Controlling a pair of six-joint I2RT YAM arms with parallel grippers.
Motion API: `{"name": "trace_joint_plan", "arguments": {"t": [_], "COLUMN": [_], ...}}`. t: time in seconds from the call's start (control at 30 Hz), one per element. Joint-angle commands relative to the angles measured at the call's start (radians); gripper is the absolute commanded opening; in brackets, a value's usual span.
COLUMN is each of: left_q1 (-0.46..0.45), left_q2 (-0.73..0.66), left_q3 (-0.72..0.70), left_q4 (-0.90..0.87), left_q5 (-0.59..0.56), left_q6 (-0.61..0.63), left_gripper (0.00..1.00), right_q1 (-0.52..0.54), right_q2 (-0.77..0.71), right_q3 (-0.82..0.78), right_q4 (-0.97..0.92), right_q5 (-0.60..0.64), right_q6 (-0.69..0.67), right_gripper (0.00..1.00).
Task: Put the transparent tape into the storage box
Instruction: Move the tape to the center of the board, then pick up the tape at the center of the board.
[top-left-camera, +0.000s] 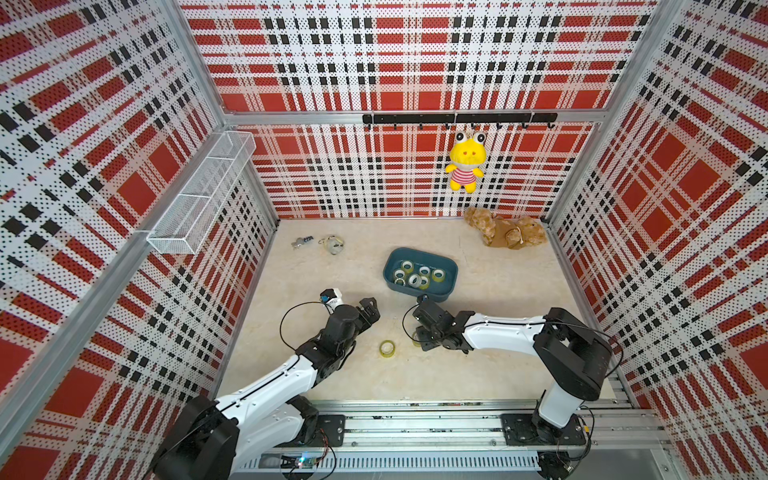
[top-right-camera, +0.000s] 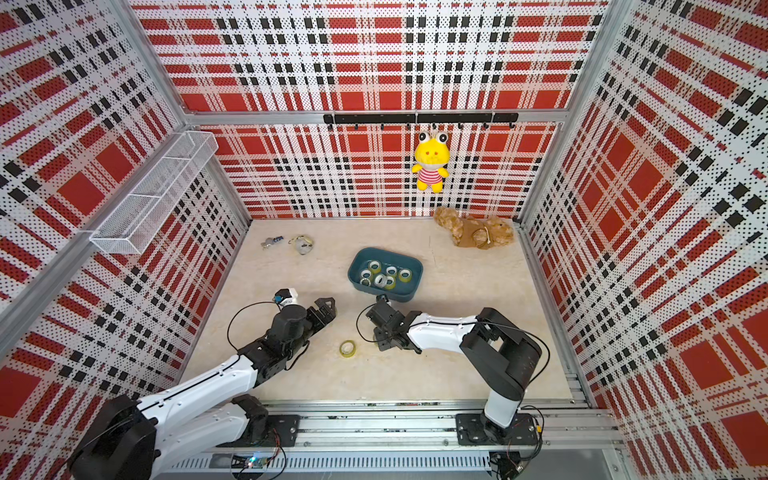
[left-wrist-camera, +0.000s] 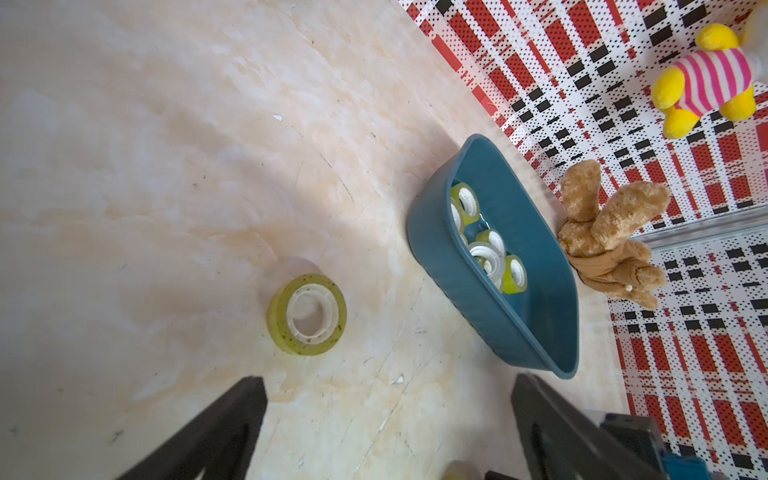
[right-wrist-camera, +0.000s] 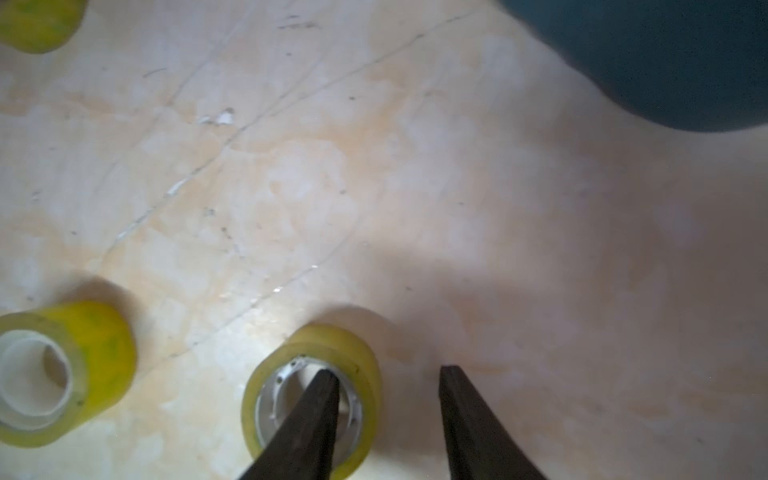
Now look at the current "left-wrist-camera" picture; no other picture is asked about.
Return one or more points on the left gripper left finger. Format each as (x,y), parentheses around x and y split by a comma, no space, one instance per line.
(217,444)

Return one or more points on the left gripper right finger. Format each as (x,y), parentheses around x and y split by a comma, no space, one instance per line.
(560,442)

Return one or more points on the yellow tape roll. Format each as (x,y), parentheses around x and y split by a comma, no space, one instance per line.
(493,238)
(307,316)
(515,278)
(457,218)

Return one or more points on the teal plastic storage box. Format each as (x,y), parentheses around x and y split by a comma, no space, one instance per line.
(476,232)

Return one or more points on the brown plush bear toy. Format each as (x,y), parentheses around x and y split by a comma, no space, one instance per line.
(596,238)

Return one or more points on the yellow frog plush toy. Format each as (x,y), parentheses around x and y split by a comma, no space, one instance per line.
(719,75)

